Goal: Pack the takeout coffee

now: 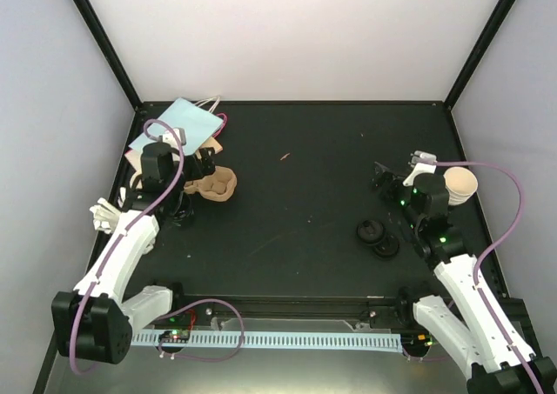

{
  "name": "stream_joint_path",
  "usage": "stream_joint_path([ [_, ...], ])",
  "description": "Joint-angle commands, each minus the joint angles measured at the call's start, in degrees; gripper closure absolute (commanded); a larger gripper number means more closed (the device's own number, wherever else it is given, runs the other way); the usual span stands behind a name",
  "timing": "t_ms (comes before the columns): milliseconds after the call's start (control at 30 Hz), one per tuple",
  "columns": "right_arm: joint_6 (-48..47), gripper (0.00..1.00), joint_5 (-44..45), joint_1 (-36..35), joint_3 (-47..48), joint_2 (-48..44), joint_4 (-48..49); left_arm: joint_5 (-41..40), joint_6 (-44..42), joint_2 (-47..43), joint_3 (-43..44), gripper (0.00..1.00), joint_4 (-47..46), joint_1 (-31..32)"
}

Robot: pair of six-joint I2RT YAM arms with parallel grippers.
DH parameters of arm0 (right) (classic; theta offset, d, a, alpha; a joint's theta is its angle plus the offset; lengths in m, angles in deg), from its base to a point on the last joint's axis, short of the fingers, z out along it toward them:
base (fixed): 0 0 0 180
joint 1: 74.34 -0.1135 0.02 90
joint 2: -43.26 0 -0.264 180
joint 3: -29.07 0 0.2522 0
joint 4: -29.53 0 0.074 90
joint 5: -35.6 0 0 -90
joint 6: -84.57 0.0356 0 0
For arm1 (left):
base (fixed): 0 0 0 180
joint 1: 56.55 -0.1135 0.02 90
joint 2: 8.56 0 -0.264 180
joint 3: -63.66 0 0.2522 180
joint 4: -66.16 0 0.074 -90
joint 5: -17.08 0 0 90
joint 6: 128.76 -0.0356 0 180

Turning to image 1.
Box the brown pulp cup carrier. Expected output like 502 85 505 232
184 166 238 203

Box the white pink-edged napkin pack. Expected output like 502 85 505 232
124 149 142 172

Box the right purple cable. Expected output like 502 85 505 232
433 160 549 394

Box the brown Cakes paper bag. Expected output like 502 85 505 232
200 112 228 153

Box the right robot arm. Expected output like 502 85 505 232
372 152 556 393

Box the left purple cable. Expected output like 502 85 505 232
69 118 189 375

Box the black coffee lid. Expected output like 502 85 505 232
372 234 399 260
356 219 386 246

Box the light blue slotted cable duct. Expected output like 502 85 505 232
131 330 403 354

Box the black right frame post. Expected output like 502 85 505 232
444 0 517 110

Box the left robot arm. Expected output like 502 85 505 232
51 142 215 364

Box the right paper cup stack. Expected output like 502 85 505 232
443 166 478 206

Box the light blue paper bag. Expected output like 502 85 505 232
148 98 224 156

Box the purple cable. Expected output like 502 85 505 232
433 160 549 394
69 118 189 375

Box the black left frame post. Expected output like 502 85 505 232
72 0 142 110

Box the black frame post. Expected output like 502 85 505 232
444 0 517 110
72 0 142 110

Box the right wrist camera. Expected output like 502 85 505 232
402 150 437 187

